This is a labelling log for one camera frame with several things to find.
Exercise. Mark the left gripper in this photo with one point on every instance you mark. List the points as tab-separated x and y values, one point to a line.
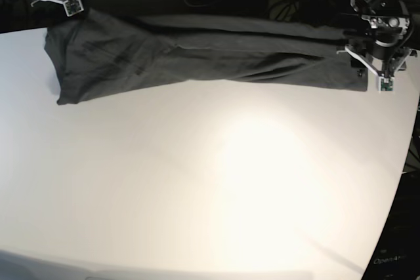
386	73

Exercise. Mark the grey T-shirt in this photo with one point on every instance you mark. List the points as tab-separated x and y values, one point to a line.
98	55

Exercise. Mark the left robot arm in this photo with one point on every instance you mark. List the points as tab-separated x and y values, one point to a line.
382	45

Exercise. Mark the black OpenArm base box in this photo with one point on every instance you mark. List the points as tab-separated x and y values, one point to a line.
396	255

